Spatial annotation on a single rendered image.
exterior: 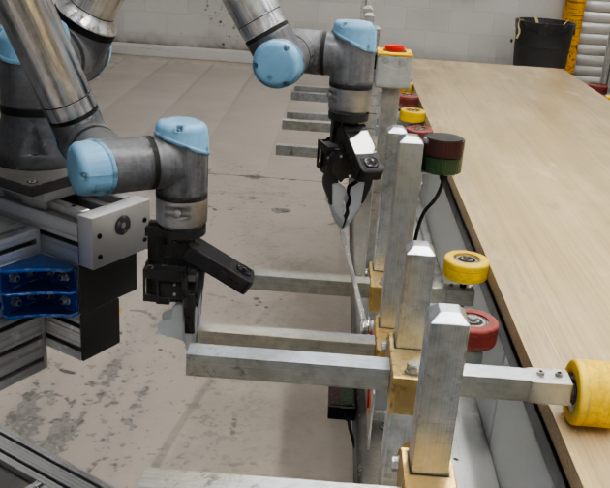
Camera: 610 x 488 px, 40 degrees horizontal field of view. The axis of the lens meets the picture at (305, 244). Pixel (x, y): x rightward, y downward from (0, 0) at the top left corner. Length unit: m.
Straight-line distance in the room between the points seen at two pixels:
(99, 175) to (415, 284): 0.44
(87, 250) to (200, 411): 1.36
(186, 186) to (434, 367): 0.54
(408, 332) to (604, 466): 0.27
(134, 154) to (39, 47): 0.19
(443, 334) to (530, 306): 0.64
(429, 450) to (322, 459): 1.69
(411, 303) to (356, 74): 0.54
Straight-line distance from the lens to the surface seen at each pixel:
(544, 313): 1.36
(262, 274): 1.51
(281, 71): 1.29
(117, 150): 1.14
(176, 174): 1.16
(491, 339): 1.27
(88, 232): 1.36
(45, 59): 1.21
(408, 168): 1.21
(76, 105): 1.23
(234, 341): 1.28
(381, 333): 1.28
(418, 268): 0.99
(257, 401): 2.72
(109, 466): 2.46
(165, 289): 1.25
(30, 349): 1.52
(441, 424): 0.80
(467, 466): 1.46
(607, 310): 1.42
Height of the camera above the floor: 1.46
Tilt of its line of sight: 21 degrees down
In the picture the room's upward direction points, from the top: 4 degrees clockwise
